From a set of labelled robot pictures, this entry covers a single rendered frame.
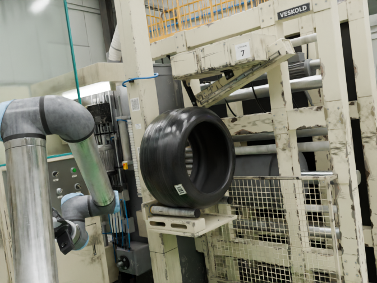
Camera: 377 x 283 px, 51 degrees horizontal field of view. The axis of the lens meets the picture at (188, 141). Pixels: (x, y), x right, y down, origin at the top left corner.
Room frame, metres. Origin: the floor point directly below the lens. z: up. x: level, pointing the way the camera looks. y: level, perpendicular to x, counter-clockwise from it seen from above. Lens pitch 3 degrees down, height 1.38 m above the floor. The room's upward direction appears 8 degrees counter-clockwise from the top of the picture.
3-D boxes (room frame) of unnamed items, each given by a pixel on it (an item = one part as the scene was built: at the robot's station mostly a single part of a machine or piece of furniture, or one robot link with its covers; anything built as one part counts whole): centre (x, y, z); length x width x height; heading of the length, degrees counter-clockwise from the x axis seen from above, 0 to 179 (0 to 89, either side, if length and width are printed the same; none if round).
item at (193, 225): (2.14, 0.13, 0.83); 0.36 x 0.09 x 0.06; 47
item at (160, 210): (2.14, 0.13, 0.90); 0.35 x 0.05 x 0.05; 47
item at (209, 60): (2.37, -0.26, 1.71); 0.61 x 0.25 x 0.15; 47
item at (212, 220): (2.24, 0.04, 0.80); 0.37 x 0.36 x 0.02; 137
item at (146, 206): (2.36, 0.17, 0.90); 0.40 x 0.03 x 0.10; 137
